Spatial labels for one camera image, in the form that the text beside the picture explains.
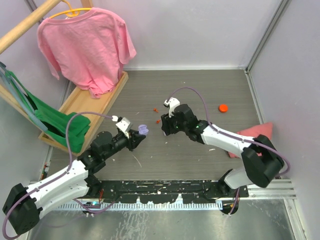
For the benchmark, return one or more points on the green t-shirt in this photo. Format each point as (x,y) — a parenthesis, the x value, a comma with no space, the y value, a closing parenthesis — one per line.
(61,127)

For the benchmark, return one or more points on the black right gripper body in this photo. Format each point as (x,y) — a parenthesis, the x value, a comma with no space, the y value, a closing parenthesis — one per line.
(175,126)

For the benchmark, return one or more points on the lilac earbud case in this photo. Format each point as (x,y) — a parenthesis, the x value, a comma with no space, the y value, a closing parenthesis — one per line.
(143,129)

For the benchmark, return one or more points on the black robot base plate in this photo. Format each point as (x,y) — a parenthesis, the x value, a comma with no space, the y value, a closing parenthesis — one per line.
(160,191)

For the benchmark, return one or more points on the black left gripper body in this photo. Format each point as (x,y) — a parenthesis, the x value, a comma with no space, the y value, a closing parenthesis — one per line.
(130,140)

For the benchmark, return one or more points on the wooden rack base tray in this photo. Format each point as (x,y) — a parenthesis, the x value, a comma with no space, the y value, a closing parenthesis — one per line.
(80,101)

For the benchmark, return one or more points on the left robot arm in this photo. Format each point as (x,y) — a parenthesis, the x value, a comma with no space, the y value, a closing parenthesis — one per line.
(26,205)

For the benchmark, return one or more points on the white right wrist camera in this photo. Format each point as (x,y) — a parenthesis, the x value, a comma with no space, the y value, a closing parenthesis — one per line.
(171,103)

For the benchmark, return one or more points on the aluminium corner frame post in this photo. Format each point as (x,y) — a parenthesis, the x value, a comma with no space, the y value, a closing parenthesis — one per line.
(280,10)

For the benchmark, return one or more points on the orange earbud case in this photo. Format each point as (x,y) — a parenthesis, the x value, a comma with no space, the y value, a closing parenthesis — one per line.
(223,108)

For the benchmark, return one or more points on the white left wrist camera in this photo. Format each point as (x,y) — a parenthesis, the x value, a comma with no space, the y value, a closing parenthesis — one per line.
(124,125)

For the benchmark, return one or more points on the pink t-shirt on hanger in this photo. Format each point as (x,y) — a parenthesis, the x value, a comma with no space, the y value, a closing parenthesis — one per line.
(89,50)

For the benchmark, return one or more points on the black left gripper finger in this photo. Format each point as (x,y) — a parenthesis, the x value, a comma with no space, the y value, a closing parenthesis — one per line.
(137,141)
(135,133)

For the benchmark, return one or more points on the wooden hanging rod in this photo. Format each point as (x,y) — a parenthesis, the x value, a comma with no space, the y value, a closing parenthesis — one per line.
(14,34)

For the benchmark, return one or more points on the yellow clothes hanger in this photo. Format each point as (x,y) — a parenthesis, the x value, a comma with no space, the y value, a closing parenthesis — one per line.
(74,12)

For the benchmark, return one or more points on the grey slotted cable duct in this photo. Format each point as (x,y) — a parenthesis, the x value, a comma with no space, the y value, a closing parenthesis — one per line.
(176,206)

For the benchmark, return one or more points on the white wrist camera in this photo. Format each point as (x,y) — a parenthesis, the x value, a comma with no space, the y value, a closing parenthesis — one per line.
(124,125)
(171,103)

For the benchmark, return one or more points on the salmon pink folded cloth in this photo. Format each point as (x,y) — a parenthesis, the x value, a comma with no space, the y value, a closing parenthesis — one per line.
(265,129)

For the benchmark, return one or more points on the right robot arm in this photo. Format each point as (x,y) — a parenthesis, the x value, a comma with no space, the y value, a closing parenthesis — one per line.
(261,162)

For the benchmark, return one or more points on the grey-blue clothes hanger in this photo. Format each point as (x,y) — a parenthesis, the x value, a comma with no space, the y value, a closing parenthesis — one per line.
(13,86)

